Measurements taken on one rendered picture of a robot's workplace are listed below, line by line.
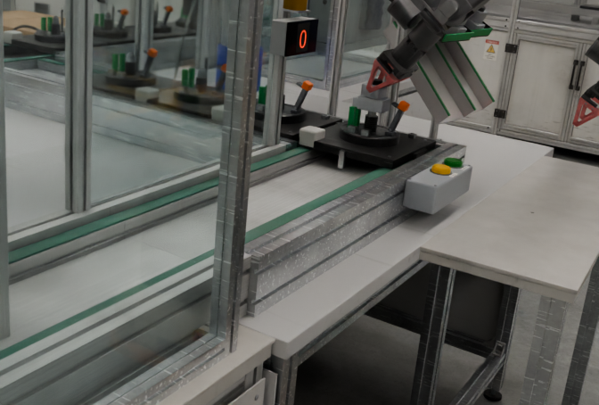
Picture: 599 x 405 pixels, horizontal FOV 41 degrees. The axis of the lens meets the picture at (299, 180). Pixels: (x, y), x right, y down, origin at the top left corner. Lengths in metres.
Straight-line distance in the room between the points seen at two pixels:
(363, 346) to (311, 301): 1.66
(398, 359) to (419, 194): 1.36
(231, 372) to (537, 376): 0.72
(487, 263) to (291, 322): 0.47
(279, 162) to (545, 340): 0.64
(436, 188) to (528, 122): 4.36
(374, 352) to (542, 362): 1.38
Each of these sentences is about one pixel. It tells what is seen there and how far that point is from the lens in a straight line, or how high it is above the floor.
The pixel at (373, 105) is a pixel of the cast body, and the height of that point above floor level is 1.05.
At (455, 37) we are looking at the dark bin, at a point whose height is 1.20.
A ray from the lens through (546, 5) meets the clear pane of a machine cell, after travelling 5.86.
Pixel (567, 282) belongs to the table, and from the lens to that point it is 1.56.
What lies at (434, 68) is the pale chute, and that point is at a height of 1.10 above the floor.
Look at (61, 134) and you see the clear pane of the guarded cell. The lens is 0.80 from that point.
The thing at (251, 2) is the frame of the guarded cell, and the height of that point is 1.34.
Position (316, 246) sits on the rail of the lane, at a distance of 1.36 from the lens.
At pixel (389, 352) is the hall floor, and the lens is 2.95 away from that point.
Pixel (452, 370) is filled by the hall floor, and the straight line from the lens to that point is 2.92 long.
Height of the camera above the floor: 1.45
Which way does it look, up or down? 18 degrees down
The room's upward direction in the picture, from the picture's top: 6 degrees clockwise
